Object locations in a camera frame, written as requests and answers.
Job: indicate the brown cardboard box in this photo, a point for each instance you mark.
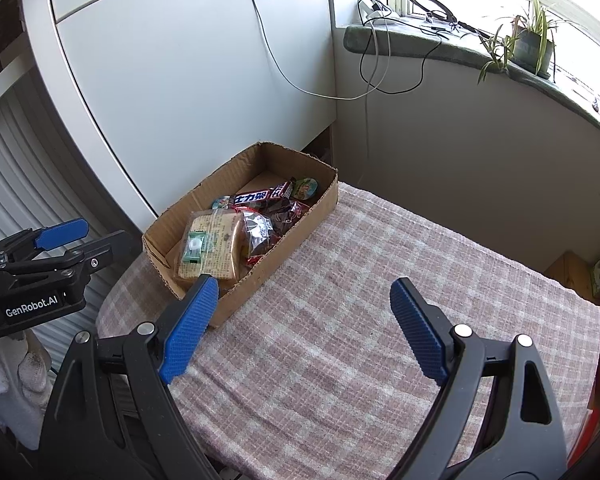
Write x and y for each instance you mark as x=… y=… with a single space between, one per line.
x=280 y=260

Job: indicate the white ribbed radiator cover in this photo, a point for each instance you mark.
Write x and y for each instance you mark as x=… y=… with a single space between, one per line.
x=30 y=175

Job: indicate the red-edged clear date packet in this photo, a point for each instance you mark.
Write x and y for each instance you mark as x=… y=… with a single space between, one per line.
x=260 y=237
x=290 y=215

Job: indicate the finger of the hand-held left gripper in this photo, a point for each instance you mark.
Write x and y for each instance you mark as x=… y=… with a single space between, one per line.
x=100 y=252
x=62 y=232

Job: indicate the small trailing green plant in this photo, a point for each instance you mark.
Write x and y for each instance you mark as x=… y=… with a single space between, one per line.
x=495 y=55

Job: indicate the white cabinet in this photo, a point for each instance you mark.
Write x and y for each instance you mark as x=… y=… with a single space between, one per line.
x=180 y=85

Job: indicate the green round jelly packet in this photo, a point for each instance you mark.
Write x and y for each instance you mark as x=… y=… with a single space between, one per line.
x=305 y=187

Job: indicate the pink plaid tablecloth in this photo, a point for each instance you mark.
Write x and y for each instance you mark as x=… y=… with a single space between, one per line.
x=355 y=270

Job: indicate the pale mint candy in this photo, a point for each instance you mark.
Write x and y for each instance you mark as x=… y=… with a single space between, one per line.
x=194 y=247

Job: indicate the long brown chocolate bar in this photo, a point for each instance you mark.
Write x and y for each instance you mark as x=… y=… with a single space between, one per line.
x=250 y=198

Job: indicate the short brown chocolate bar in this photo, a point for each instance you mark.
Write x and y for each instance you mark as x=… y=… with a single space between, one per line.
x=281 y=191

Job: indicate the spider plant in grey pot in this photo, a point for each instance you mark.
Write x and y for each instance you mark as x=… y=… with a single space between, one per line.
x=532 y=50

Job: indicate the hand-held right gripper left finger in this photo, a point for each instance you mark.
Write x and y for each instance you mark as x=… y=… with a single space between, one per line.
x=190 y=325

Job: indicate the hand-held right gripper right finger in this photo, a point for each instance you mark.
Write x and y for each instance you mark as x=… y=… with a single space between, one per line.
x=417 y=330

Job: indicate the small teal snack packet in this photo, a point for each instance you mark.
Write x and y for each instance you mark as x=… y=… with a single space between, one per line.
x=220 y=202

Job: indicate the person's left hand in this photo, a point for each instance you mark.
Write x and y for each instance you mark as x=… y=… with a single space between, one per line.
x=30 y=375

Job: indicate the grey stone windowsill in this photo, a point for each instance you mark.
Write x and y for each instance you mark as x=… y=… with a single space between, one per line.
x=430 y=45

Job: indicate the white charger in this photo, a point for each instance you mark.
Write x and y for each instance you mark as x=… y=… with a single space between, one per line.
x=375 y=7

